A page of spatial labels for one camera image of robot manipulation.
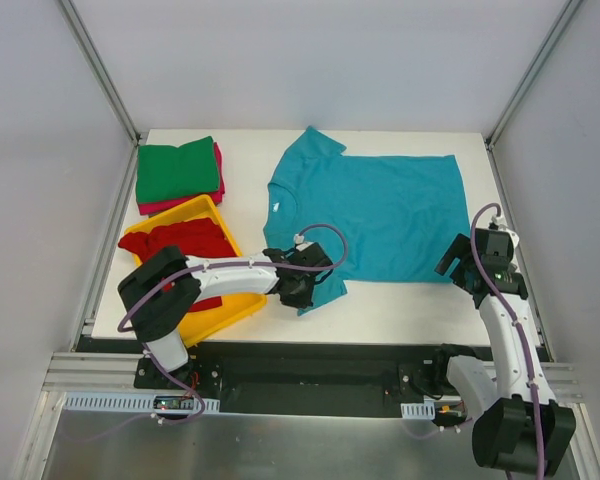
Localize teal t shirt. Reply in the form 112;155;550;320
263;127;469;307

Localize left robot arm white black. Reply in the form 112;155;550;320
117;242;339;392

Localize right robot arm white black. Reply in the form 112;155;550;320
425;225;576;479

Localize yellow plastic tray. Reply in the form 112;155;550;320
122;195;266;347

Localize red t shirt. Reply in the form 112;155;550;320
117;217;241;314

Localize folded pink t shirt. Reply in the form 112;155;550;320
138;142;226;216

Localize folded green t shirt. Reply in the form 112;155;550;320
136;136;220;203

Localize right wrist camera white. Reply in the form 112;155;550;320
489;214;520;250

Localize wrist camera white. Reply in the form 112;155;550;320
489;214;520;250
293;234;313;251

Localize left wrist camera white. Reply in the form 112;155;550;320
293;234;313;251

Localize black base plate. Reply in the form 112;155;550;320
74;335;554;417

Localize right white cable duct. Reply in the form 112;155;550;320
400;402;436;421

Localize white cable duct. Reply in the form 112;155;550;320
64;392;220;415
400;402;436;421

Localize right aluminium frame post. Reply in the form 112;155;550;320
484;0;584;150

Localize aluminium frame post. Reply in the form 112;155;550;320
484;0;584;150
55;0;141;146

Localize front aluminium rail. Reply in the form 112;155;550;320
42;350;146;392

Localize left white cable duct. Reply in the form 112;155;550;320
64;392;220;415

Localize left aluminium frame post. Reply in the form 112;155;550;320
55;0;141;146

